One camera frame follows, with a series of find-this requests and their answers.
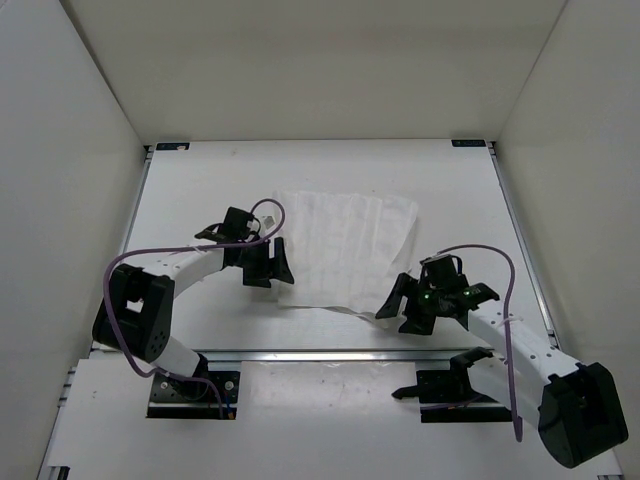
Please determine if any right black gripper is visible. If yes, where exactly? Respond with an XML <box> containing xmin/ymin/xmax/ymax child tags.
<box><xmin>377</xmin><ymin>274</ymin><xmax>445</xmax><ymax>336</ymax></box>

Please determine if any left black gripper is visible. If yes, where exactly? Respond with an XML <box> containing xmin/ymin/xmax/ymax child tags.
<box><xmin>232</xmin><ymin>235</ymin><xmax>294</xmax><ymax>288</ymax></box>

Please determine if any white pleated skirt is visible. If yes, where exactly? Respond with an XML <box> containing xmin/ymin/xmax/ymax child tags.
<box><xmin>274</xmin><ymin>190</ymin><xmax>418</xmax><ymax>329</ymax></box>

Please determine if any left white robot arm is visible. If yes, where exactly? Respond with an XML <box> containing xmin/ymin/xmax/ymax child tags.
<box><xmin>92</xmin><ymin>207</ymin><xmax>294</xmax><ymax>398</ymax></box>

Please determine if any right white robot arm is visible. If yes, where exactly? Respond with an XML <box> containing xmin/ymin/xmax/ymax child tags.
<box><xmin>376</xmin><ymin>254</ymin><xmax>629</xmax><ymax>468</ymax></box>

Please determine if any left blue corner label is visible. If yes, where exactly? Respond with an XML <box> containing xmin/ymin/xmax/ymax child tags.
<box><xmin>155</xmin><ymin>142</ymin><xmax>191</xmax><ymax>151</ymax></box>

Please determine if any blue corner label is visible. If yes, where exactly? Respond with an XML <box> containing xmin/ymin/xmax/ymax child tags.
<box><xmin>155</xmin><ymin>142</ymin><xmax>191</xmax><ymax>151</ymax></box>
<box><xmin>451</xmin><ymin>139</ymin><xmax>486</xmax><ymax>148</ymax></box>

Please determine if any right blue corner label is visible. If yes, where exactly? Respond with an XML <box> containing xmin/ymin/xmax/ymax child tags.
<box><xmin>451</xmin><ymin>139</ymin><xmax>486</xmax><ymax>148</ymax></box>

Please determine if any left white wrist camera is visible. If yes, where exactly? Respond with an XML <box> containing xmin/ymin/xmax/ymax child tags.
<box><xmin>249</xmin><ymin>215</ymin><xmax>277</xmax><ymax>237</ymax></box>

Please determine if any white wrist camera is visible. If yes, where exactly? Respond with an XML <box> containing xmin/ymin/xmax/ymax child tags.
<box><xmin>249</xmin><ymin>215</ymin><xmax>277</xmax><ymax>237</ymax></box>
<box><xmin>420</xmin><ymin>253</ymin><xmax>453</xmax><ymax>265</ymax></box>

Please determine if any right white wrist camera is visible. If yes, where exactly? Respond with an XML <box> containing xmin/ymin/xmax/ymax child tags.
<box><xmin>420</xmin><ymin>253</ymin><xmax>453</xmax><ymax>265</ymax></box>

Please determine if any aluminium rail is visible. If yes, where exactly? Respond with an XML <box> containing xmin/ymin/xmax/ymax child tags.
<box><xmin>202</xmin><ymin>348</ymin><xmax>466</xmax><ymax>364</ymax></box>

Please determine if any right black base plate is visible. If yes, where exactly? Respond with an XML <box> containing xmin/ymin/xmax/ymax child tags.
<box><xmin>416</xmin><ymin>370</ymin><xmax>511</xmax><ymax>424</ymax></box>

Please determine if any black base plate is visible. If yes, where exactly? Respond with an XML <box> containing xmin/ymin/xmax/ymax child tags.
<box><xmin>416</xmin><ymin>370</ymin><xmax>511</xmax><ymax>424</ymax></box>
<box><xmin>146</xmin><ymin>370</ymin><xmax>241</xmax><ymax>421</ymax></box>

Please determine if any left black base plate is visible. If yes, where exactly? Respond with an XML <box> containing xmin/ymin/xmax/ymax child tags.
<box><xmin>146</xmin><ymin>370</ymin><xmax>241</xmax><ymax>421</ymax></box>

